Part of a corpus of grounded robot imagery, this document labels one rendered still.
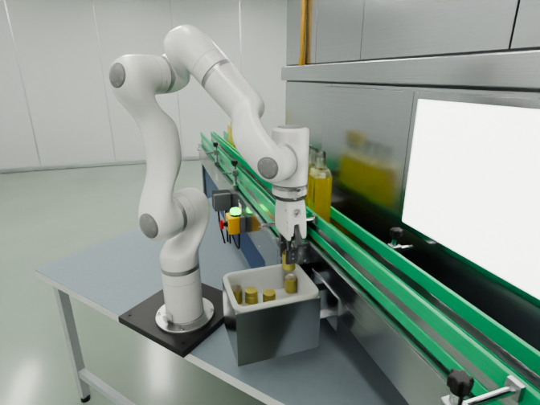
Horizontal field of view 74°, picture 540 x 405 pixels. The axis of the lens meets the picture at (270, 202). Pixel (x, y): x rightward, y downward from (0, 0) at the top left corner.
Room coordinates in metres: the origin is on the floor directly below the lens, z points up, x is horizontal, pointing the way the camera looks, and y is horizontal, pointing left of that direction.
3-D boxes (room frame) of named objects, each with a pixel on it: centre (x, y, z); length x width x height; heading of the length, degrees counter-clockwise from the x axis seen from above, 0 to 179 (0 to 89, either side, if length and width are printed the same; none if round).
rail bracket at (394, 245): (0.79, -0.32, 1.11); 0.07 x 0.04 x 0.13; 108
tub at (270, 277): (0.81, 0.00, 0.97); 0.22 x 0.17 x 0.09; 108
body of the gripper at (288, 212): (0.81, -0.05, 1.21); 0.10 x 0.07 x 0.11; 19
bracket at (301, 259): (0.96, -0.07, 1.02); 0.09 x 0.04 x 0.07; 108
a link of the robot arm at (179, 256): (1.02, 0.27, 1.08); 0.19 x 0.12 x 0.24; 152
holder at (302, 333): (0.82, -0.02, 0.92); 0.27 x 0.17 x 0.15; 108
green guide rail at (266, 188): (1.84, 0.16, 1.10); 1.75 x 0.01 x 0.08; 18
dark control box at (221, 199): (1.61, 0.23, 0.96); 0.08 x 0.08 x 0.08; 18
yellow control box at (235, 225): (1.34, 0.14, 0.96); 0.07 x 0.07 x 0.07; 18
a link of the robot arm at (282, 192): (0.81, -0.05, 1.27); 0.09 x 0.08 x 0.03; 19
